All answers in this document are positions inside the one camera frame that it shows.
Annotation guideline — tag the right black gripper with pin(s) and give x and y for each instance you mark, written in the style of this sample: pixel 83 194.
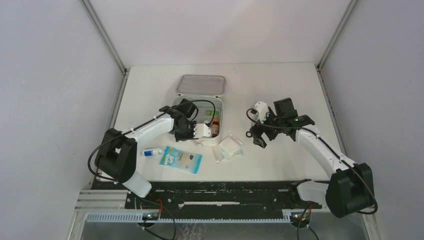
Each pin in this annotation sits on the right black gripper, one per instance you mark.
pixel 257 130

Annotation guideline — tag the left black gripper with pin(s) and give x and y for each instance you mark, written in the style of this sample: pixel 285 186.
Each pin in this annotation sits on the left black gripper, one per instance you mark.
pixel 179 138

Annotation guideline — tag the white gauze pad packet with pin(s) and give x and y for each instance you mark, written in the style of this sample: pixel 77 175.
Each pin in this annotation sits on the white gauze pad packet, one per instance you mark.
pixel 230 147

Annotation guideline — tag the brown bottle orange cap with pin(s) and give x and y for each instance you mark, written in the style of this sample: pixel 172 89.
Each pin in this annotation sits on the brown bottle orange cap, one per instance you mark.
pixel 215 127

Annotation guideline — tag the blue white small tube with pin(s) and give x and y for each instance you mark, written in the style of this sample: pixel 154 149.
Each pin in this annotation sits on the blue white small tube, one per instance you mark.
pixel 148 152

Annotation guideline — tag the white medicine kit box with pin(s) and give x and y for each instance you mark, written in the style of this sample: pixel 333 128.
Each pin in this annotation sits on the white medicine kit box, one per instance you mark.
pixel 207 91

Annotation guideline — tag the green wind oil box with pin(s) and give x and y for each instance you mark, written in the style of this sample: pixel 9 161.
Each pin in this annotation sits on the green wind oil box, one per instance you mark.
pixel 209 113

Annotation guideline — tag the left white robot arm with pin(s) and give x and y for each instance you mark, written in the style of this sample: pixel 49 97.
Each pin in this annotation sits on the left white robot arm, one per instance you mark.
pixel 116 156

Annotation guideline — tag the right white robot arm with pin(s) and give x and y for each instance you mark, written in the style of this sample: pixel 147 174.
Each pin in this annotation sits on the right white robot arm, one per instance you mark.
pixel 350 188

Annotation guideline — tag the clear bandage packet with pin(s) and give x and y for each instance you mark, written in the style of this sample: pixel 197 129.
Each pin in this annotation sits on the clear bandage packet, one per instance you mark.
pixel 219 156

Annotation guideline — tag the blue cotton swab packet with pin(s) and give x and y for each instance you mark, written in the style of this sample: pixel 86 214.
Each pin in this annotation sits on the blue cotton swab packet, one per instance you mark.
pixel 182 160

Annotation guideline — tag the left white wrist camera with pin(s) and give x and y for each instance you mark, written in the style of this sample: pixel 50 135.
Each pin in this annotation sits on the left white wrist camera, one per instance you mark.
pixel 201 130

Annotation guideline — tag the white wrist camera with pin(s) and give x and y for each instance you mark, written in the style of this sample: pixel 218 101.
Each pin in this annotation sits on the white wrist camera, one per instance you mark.
pixel 259 111
pixel 201 130

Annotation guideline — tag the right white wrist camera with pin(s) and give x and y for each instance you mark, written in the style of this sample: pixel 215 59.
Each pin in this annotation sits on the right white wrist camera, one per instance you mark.
pixel 259 111

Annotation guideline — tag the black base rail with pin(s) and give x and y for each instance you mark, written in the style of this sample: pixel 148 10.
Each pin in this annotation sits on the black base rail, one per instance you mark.
pixel 220 200

